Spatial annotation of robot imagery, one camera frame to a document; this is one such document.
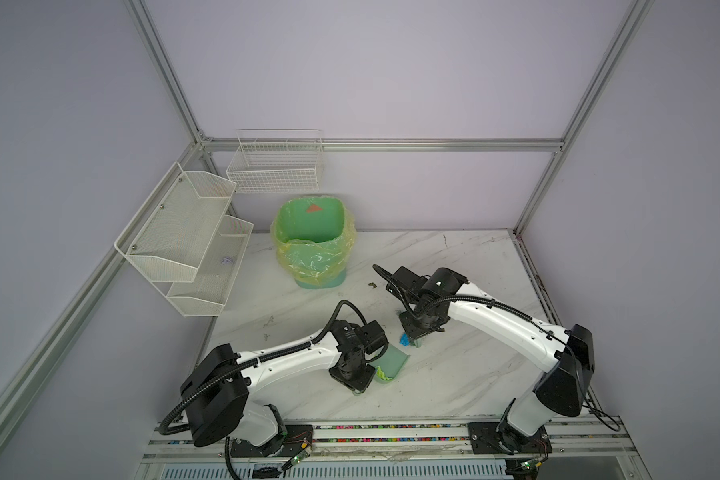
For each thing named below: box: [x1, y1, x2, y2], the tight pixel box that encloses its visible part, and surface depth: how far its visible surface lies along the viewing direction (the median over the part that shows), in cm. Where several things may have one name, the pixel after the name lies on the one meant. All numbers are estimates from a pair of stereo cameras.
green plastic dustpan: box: [366, 343, 411, 383], surface depth 87 cm
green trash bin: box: [273, 196, 356, 289], surface depth 90 cm
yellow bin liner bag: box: [271, 195, 357, 284], surface depth 88 cm
